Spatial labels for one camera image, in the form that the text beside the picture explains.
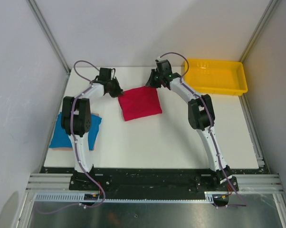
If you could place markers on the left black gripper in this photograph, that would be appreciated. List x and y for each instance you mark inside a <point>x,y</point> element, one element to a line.
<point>119,91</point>

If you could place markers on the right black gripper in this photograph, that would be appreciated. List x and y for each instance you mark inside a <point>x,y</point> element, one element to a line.
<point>151,82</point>

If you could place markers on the red polo shirt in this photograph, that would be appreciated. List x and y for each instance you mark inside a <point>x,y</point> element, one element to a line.
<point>139,102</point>

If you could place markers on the blue t shirt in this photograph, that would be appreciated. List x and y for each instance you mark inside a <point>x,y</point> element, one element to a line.
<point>61,140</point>

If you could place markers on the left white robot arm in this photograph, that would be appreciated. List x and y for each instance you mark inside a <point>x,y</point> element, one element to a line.
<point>76,118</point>

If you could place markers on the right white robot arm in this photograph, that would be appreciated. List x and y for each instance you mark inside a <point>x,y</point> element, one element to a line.
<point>200,116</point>

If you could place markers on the yellow plastic tray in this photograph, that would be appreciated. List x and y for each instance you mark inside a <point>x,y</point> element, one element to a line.
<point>216,76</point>

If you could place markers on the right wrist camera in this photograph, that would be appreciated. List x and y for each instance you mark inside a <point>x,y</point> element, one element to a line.
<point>164,67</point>

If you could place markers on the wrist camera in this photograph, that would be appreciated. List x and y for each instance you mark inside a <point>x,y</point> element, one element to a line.
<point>164,67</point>
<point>106,74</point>

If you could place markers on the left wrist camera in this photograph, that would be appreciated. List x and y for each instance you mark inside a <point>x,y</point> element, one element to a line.
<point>106,74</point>

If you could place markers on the left aluminium frame post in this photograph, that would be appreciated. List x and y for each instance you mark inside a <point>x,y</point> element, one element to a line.
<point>48,34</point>

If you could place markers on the aluminium frame post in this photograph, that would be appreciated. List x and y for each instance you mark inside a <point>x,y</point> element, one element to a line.
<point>48,34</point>
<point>264,20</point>

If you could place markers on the grey slotted cable duct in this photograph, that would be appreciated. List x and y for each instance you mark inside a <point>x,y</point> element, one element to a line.
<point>77,197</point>

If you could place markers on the right aluminium frame post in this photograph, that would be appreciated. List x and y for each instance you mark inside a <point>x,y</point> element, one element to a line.
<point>264,20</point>

